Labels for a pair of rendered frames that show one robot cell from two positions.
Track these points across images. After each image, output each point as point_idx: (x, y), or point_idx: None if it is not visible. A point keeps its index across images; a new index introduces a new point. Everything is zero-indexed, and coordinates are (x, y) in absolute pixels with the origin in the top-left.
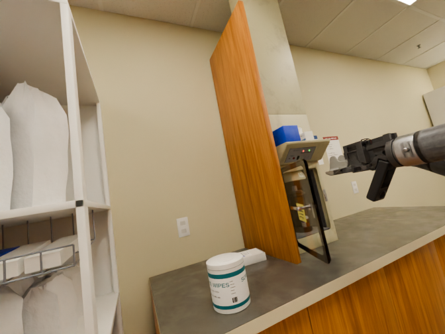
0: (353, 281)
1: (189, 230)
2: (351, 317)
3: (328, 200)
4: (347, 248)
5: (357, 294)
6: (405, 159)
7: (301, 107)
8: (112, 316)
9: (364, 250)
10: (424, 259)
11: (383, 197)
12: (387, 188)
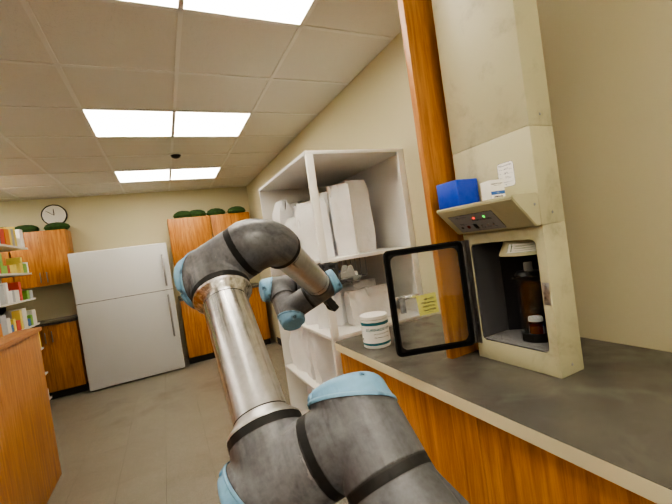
0: (416, 387)
1: None
2: (424, 418)
3: (552, 305)
4: (504, 381)
5: (433, 408)
6: (297, 288)
7: (518, 114)
8: None
9: (489, 390)
10: (596, 499)
11: (328, 309)
12: (327, 304)
